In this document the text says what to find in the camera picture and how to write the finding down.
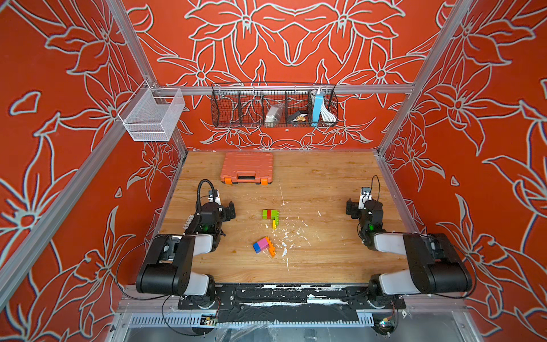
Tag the blue lego brick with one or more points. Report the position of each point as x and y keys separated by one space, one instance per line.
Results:
x=257 y=247

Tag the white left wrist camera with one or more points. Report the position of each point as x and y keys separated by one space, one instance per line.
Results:
x=213 y=196

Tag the long orange lego brick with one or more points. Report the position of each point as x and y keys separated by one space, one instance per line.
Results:
x=271 y=247

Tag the white wire wall basket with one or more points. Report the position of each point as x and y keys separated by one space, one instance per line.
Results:
x=153 y=114

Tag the long green lego brick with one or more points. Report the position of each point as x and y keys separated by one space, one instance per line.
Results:
x=276 y=216

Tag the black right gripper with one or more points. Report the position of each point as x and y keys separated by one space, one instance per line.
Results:
x=354 y=206

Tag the black wire wall basket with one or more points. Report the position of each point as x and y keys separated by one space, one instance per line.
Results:
x=245 y=105

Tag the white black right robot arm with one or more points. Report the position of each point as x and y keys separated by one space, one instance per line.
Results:
x=433 y=264

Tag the clear plastic bag in basket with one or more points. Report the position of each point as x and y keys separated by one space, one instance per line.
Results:
x=274 y=115

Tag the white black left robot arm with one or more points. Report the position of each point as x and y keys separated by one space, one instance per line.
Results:
x=167 y=267

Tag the orange plastic tool case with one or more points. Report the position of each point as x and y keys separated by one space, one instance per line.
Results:
x=248 y=167

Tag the pink lego brick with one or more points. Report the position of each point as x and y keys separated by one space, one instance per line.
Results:
x=263 y=244

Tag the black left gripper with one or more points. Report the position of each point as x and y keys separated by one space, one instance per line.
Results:
x=225 y=216

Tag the black small item in basket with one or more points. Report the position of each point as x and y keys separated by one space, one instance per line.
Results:
x=298 y=117

